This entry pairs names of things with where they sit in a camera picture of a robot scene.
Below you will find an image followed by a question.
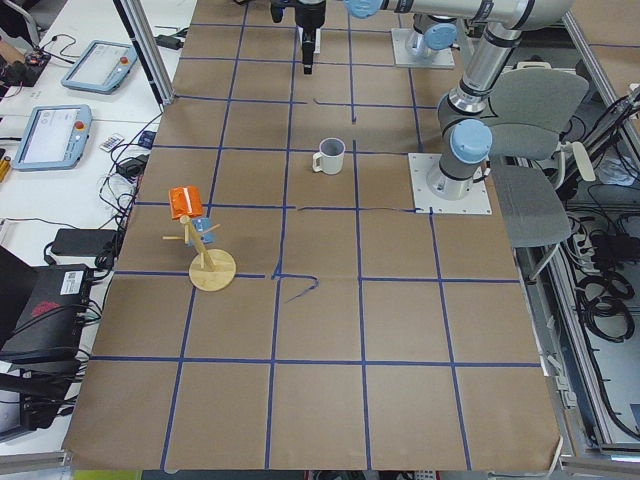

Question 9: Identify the upper blue teach pendant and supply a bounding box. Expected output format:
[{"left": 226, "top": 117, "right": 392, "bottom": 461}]
[{"left": 61, "top": 40, "right": 138, "bottom": 94}]

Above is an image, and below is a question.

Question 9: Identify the white remote control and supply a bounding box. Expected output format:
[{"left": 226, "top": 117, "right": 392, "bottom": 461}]
[{"left": 99, "top": 133, "right": 125, "bottom": 153}]

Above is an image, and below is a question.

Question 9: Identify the wooden mug tree stand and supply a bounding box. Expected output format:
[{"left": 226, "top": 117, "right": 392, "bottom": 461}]
[{"left": 162, "top": 216, "right": 236, "bottom": 292}]

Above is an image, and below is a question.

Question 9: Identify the orange snack packet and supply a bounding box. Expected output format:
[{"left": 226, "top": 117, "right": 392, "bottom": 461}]
[{"left": 168, "top": 185, "right": 204, "bottom": 220}]

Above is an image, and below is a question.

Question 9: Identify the lower blue teach pendant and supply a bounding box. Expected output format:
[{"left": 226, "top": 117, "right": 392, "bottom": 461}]
[{"left": 11, "top": 104, "right": 93, "bottom": 171}]

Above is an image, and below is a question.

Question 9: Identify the black power supply top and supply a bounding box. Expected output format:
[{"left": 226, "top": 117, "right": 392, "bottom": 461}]
[{"left": 155, "top": 35, "right": 184, "bottom": 50}]

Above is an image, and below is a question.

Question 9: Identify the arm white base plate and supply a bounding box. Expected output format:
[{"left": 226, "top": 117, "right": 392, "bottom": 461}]
[
  {"left": 391, "top": 26, "right": 457, "bottom": 69},
  {"left": 408, "top": 153, "right": 492, "bottom": 215}
]

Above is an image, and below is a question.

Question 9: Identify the black power adapter brick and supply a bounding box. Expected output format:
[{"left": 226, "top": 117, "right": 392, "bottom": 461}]
[{"left": 51, "top": 229, "right": 117, "bottom": 257}]

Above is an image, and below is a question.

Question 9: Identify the white ceramic mug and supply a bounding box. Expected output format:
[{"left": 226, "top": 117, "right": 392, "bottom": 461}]
[{"left": 312, "top": 138, "right": 345, "bottom": 175}]

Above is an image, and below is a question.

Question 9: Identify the aluminium frame post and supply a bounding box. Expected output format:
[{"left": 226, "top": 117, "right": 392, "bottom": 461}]
[{"left": 113, "top": 0, "right": 175, "bottom": 106}]

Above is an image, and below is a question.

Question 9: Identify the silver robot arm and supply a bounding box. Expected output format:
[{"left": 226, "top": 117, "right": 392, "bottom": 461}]
[
  {"left": 405, "top": 13, "right": 457, "bottom": 60},
  {"left": 344, "top": 1, "right": 573, "bottom": 201}
]

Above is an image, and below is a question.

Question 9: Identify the blue teach pendant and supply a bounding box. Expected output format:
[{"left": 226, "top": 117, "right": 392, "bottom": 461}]
[
  {"left": 61, "top": 40, "right": 138, "bottom": 94},
  {"left": 11, "top": 104, "right": 93, "bottom": 171}
]

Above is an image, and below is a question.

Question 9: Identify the grey office chair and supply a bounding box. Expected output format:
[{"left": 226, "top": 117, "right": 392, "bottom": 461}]
[{"left": 485, "top": 66, "right": 595, "bottom": 284}]

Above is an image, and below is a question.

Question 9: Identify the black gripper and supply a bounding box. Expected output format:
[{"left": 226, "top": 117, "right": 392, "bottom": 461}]
[{"left": 270, "top": 0, "right": 326, "bottom": 75}]

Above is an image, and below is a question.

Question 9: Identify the black computer box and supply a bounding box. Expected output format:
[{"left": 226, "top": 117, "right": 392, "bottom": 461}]
[{"left": 1, "top": 248, "right": 93, "bottom": 365}]

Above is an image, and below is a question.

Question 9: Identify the brown paper table cover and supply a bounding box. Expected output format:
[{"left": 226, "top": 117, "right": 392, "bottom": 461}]
[{"left": 64, "top": 1, "right": 559, "bottom": 472}]

